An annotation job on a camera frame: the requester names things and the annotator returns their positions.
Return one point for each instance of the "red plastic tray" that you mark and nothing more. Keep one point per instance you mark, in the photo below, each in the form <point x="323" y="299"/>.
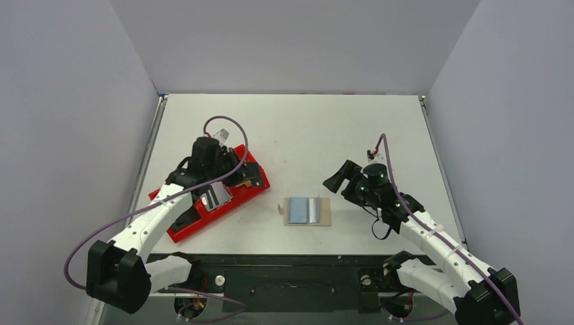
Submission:
<point x="240" y="196"/>

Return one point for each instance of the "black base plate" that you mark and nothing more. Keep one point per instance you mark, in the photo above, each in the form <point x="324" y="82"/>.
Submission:
<point x="293" y="283"/>

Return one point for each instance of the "black item in tray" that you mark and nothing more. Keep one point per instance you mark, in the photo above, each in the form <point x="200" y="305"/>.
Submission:
<point x="186" y="219"/>

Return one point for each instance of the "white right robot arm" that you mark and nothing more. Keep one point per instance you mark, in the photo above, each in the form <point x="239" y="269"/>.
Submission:
<point x="472" y="290"/>

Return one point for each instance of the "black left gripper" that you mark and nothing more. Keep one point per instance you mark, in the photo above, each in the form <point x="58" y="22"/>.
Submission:
<point x="232" y="157"/>

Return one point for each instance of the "aluminium frame rail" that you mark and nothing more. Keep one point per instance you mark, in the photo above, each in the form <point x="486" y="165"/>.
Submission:
<point x="100" y="313"/>

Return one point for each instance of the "silver striped card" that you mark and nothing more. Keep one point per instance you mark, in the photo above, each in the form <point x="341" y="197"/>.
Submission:
<point x="215" y="196"/>

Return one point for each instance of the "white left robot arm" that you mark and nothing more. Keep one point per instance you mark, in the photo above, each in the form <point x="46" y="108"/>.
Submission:
<point x="211" y="182"/>

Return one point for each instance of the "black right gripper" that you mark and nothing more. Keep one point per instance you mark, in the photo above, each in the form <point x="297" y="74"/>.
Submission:
<point x="349" y="181"/>

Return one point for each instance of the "gold card in tray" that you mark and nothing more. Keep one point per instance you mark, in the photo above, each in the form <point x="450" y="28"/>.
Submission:
<point x="245" y="183"/>

